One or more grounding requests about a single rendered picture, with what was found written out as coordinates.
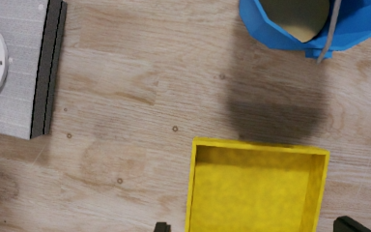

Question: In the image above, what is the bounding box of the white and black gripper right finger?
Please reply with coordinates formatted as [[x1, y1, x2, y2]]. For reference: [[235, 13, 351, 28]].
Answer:
[[333, 216, 371, 232]]

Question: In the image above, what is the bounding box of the blue pail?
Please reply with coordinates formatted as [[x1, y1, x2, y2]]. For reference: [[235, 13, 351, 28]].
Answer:
[[240, 0, 371, 65]]

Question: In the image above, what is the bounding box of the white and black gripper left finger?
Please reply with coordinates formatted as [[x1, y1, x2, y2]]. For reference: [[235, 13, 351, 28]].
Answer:
[[154, 221, 171, 232]]

